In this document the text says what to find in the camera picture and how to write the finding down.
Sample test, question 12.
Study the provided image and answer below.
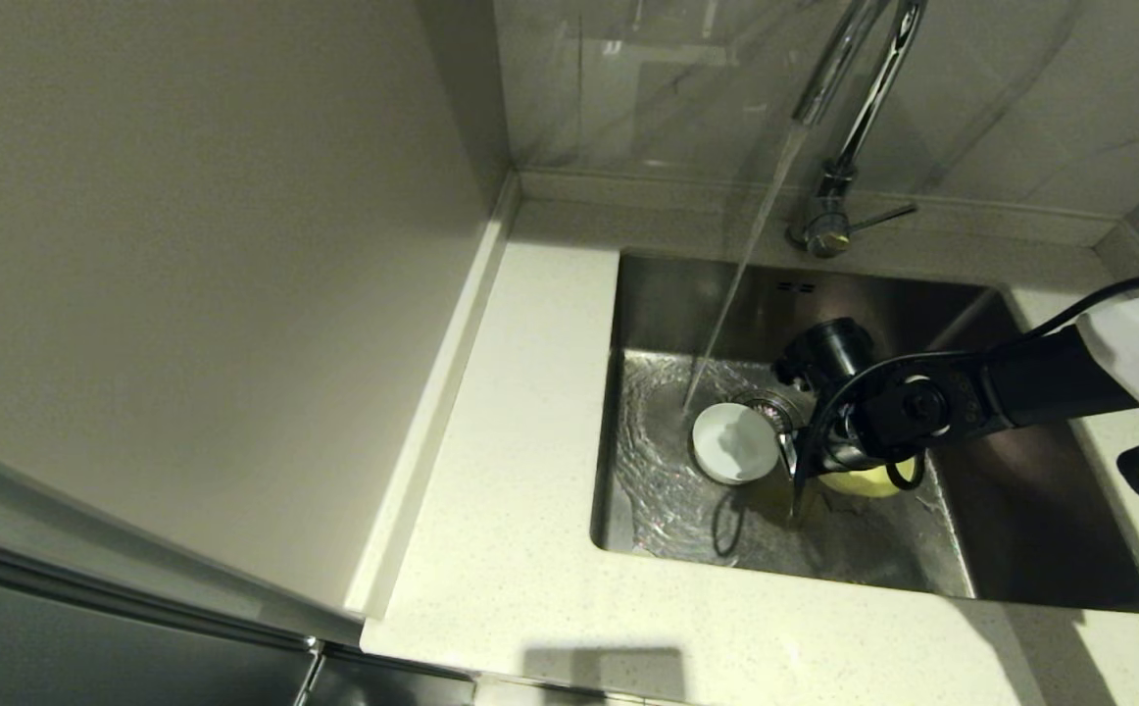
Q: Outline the yellow plastic bowl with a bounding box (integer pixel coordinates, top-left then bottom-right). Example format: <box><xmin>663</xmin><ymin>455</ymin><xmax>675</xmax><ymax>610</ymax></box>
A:
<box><xmin>815</xmin><ymin>459</ymin><xmax>928</xmax><ymax>499</ymax></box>

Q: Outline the white plastic bowl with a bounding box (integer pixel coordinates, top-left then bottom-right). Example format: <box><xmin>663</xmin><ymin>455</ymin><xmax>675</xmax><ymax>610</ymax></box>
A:
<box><xmin>691</xmin><ymin>402</ymin><xmax>781</xmax><ymax>486</ymax></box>

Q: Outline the chrome gooseneck faucet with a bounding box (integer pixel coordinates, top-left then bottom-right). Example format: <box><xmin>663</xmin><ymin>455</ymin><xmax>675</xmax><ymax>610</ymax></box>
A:
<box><xmin>787</xmin><ymin>0</ymin><xmax>928</xmax><ymax>261</ymax></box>

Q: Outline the stainless steel sink basin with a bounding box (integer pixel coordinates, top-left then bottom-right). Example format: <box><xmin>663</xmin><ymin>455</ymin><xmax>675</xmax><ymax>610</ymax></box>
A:
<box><xmin>589</xmin><ymin>250</ymin><xmax>1139</xmax><ymax>617</ymax></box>

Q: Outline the round metal drain strainer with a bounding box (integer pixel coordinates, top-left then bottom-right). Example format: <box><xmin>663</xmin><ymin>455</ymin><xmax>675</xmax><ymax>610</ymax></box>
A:
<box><xmin>734</xmin><ymin>389</ymin><xmax>816</xmax><ymax>434</ymax></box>

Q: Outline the grey tall cabinet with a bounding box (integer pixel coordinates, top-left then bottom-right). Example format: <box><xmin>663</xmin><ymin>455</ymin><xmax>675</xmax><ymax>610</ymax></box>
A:
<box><xmin>0</xmin><ymin>0</ymin><xmax>514</xmax><ymax>706</ymax></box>

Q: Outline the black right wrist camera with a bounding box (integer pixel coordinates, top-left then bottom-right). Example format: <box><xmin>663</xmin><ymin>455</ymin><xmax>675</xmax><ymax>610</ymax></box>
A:
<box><xmin>773</xmin><ymin>318</ymin><xmax>876</xmax><ymax>395</ymax></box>

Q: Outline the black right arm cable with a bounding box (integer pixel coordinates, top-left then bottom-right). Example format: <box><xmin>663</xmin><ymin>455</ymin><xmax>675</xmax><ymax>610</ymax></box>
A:
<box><xmin>790</xmin><ymin>273</ymin><xmax>1139</xmax><ymax>517</ymax></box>

